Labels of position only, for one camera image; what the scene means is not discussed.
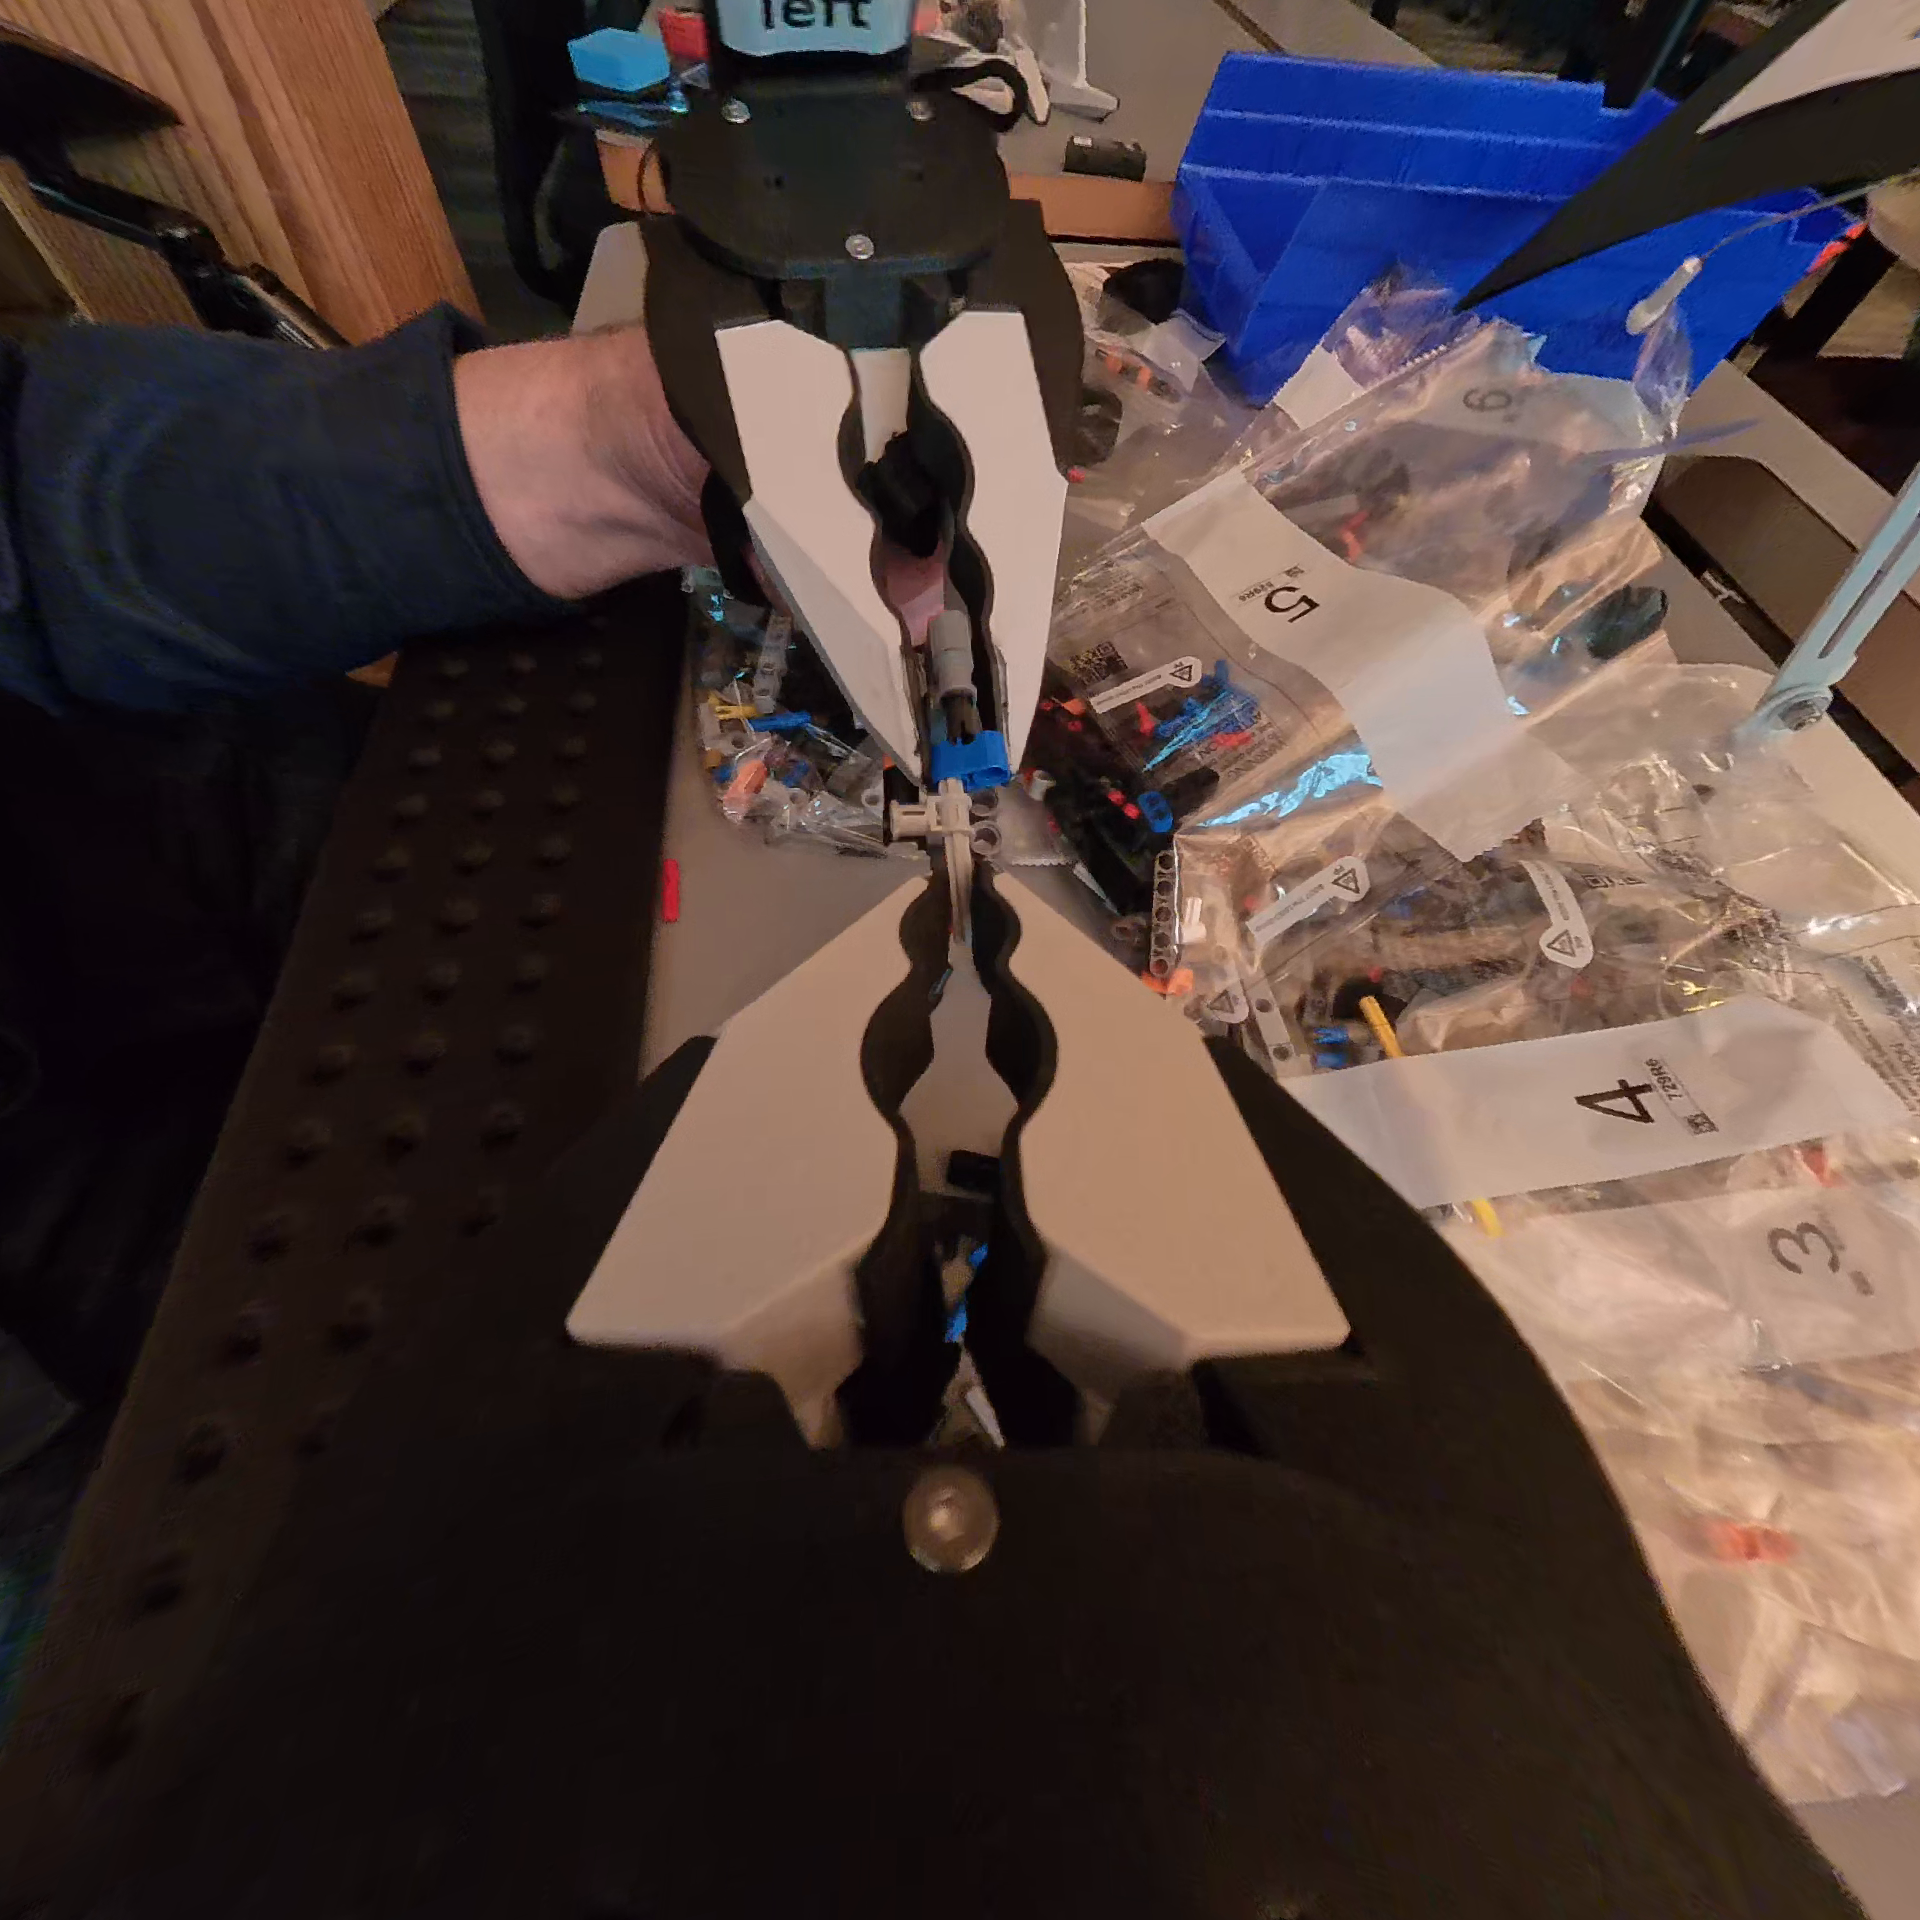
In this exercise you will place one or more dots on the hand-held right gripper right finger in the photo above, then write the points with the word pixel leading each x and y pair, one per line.
pixel 1185 1200

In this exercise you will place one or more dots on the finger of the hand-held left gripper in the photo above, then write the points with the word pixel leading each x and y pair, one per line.
pixel 1013 451
pixel 786 451

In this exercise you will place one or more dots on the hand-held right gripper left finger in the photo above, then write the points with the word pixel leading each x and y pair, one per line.
pixel 749 1200

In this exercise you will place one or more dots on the grey blue lego connector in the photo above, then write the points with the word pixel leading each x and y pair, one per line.
pixel 968 750

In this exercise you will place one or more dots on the light grey lego joint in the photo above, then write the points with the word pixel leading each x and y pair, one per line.
pixel 944 819

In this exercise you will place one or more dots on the person's left forearm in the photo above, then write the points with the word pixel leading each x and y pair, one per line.
pixel 224 510

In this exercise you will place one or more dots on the pile of lego part bags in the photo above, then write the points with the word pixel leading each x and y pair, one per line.
pixel 1349 630

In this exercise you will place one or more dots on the person's left hand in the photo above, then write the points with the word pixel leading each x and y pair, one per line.
pixel 600 465

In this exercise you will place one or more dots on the light blue foam block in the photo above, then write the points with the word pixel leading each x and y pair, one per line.
pixel 617 61

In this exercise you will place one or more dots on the small black device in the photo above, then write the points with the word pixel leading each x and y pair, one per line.
pixel 1107 153

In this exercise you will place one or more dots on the blue plastic storage bin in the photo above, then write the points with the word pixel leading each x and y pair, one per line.
pixel 1349 196

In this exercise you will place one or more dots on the black perforated office chair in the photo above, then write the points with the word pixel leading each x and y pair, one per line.
pixel 420 901

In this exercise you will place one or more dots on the brown wooden desk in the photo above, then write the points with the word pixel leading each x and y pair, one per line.
pixel 300 150

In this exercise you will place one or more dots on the black rubber tyre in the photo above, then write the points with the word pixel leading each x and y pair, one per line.
pixel 1628 617

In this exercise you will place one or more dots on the wooden book stand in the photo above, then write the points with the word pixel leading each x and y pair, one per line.
pixel 1829 630

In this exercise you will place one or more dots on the white plastic bracket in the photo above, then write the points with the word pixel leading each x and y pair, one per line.
pixel 1078 91

